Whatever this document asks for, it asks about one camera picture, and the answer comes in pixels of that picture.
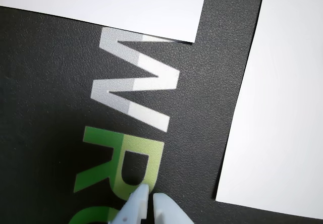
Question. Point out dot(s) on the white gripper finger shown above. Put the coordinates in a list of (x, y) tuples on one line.
[(167, 211), (135, 206)]

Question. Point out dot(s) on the white paper labelled HOME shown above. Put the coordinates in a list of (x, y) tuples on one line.
[(282, 108)]

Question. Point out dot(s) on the dark mat with WRO print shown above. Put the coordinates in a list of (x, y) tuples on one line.
[(38, 108)]

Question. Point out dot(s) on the white paper labelled 1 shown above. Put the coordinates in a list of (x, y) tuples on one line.
[(126, 4)]

